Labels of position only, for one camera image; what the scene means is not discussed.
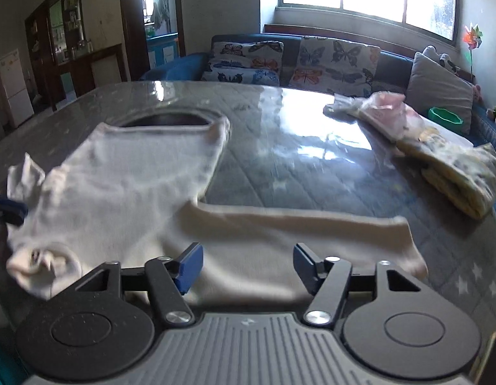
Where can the white refrigerator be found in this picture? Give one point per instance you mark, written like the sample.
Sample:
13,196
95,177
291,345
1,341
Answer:
13,88

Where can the dark wooden cabinet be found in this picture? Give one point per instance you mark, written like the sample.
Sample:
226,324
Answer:
79,64

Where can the hanging grey clothes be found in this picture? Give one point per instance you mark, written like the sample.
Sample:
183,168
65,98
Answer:
159,12

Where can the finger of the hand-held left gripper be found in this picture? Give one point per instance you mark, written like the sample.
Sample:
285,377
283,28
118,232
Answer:
9,208

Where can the round black induction cooktop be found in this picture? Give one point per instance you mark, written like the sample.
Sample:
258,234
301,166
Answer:
163,120

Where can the green container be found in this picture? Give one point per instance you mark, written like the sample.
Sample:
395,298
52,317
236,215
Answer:
446,116

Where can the blue sofa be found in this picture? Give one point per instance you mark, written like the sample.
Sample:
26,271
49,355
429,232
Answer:
171,68

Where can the grey pillow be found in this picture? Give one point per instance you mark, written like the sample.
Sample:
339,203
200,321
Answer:
440,92

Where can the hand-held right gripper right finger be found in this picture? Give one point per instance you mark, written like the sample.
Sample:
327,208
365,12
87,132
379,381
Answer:
306,268

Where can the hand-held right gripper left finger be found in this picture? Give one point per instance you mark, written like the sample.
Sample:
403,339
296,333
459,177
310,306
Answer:
190,268

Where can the blue kitchen cabinet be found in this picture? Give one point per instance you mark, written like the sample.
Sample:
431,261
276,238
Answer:
161,50

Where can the butterfly print cushion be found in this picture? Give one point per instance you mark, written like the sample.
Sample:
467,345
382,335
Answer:
336,66
244,64

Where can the colourful pinwheel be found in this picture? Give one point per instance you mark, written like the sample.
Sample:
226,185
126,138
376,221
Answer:
471,38

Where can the cream long-sleeve shirt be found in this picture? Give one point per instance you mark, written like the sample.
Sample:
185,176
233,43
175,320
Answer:
131,176

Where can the black and white plush toy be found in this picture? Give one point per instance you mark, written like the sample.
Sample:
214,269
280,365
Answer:
442,58

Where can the yellow floral folded cloth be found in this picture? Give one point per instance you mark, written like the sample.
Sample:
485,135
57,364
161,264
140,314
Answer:
460,172

